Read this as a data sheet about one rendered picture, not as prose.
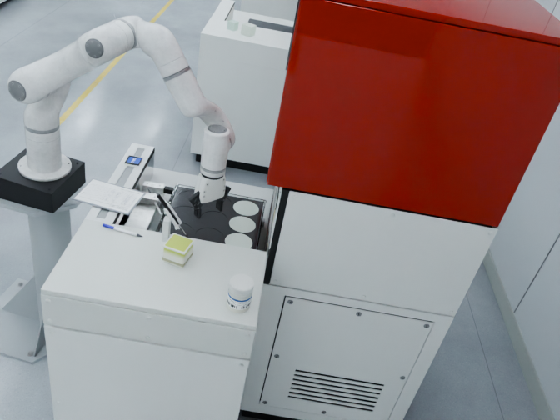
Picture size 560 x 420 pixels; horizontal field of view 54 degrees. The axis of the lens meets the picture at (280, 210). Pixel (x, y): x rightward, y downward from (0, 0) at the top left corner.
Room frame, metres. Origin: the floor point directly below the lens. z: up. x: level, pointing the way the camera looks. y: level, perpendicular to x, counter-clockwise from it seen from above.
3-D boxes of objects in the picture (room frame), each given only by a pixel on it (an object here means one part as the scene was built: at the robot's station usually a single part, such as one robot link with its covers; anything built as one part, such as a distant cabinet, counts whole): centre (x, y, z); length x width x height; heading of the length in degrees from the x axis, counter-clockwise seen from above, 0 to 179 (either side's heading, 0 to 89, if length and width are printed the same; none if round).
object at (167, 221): (1.40, 0.33, 1.03); 0.06 x 0.04 x 0.13; 93
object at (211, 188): (1.55, 0.24, 1.12); 0.10 x 0.07 x 0.11; 138
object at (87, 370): (1.57, 0.34, 0.41); 0.97 x 0.64 x 0.82; 3
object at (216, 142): (1.56, 0.24, 1.26); 0.09 x 0.08 x 0.13; 170
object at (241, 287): (1.17, 0.06, 1.01); 0.07 x 0.07 x 0.10
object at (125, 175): (1.70, 0.60, 0.89); 0.55 x 0.09 x 0.14; 3
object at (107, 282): (1.26, 0.31, 0.89); 0.62 x 0.35 x 0.14; 93
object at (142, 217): (1.62, 0.50, 0.87); 0.36 x 0.08 x 0.03; 3
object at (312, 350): (1.87, -0.32, 0.41); 0.82 x 0.71 x 0.82; 3
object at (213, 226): (1.65, 0.23, 0.90); 0.34 x 0.34 x 0.01; 3
